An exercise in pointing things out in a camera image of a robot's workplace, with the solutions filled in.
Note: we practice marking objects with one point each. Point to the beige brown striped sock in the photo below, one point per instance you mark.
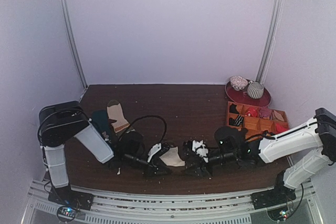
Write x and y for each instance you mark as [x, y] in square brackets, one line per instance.
[116, 118]

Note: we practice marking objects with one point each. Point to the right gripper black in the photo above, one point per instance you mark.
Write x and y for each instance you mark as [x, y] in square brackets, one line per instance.
[198, 163]

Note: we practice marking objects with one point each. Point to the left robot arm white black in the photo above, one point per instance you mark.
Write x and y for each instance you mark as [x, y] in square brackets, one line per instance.
[59, 123]

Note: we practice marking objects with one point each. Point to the right aluminium frame post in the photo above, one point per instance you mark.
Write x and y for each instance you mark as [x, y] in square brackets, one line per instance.
[270, 41]

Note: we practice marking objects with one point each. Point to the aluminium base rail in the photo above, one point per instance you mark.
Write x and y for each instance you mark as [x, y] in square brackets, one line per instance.
[236, 207]

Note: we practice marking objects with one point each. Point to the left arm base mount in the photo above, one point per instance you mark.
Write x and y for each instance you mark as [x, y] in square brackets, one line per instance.
[71, 198]

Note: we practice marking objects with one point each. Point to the aluminium frame post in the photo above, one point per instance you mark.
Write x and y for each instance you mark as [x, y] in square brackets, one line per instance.
[270, 41]
[72, 43]

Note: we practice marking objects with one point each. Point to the left aluminium frame post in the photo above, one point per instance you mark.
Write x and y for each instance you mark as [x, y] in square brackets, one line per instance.
[72, 43]

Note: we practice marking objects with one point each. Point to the orange wooden compartment box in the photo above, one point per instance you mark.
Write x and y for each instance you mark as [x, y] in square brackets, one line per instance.
[278, 122]

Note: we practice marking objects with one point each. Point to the dark teal monkey sock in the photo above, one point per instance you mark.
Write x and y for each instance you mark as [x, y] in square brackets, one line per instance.
[99, 120]

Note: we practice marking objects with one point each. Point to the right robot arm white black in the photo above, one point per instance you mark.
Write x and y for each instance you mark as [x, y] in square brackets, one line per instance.
[317, 135]

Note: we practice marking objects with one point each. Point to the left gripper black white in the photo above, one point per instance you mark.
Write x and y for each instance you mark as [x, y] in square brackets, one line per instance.
[151, 170]

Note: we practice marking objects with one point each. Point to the cream white sock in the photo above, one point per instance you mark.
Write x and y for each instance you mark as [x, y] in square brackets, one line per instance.
[172, 158]

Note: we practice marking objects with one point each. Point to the pink sock in box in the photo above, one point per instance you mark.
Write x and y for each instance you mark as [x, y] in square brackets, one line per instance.
[265, 113]

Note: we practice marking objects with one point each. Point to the striped black white sock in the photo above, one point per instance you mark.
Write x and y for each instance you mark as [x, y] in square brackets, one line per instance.
[237, 121]

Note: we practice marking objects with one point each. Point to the grey striped cup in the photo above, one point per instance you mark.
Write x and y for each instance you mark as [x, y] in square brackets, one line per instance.
[255, 90]

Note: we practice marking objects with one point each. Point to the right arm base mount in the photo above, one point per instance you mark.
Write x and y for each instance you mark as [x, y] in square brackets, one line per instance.
[276, 196]

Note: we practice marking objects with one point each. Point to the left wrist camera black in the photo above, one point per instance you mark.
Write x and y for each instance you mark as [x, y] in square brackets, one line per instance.
[132, 143]

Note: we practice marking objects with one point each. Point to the red sock in box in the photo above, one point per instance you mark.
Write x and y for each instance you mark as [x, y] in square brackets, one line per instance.
[252, 112]

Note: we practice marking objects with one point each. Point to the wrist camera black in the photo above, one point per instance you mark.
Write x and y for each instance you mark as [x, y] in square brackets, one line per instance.
[229, 139]
[132, 143]

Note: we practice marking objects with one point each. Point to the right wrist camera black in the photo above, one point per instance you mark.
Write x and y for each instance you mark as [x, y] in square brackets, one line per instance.
[229, 139]

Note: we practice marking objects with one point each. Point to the black sock in box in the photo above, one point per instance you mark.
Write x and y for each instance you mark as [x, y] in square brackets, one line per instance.
[233, 109]

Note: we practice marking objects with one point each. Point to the white patterned bowl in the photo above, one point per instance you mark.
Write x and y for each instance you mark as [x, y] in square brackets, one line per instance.
[238, 83]

